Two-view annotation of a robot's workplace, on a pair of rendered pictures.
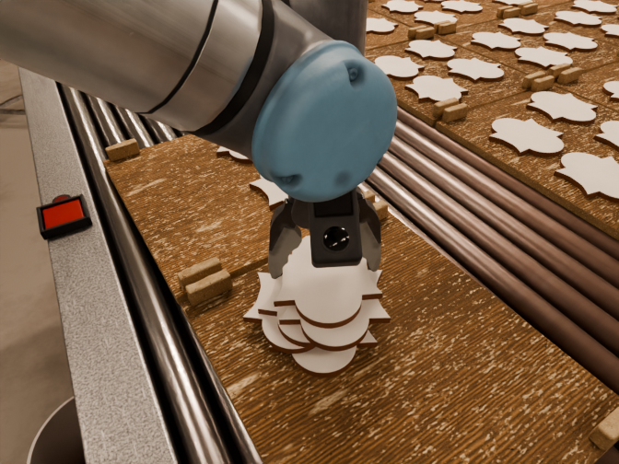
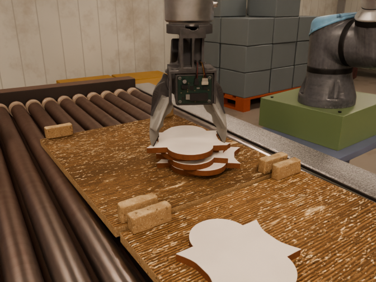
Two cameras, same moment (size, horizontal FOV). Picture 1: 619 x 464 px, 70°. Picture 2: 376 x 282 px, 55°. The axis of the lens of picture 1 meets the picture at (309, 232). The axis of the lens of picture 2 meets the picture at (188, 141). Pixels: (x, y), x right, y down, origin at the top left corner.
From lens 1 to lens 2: 99 cm
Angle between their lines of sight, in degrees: 117
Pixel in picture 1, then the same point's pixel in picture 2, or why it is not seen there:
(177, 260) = (319, 186)
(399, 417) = not seen: hidden behind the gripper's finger
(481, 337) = (93, 155)
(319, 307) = (191, 128)
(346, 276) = (173, 137)
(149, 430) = (271, 145)
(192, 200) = (365, 239)
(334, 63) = not seen: outside the picture
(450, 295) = (96, 169)
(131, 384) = (294, 154)
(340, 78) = not seen: outside the picture
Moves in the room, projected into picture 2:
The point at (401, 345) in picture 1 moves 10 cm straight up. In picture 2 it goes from (142, 153) to (140, 104)
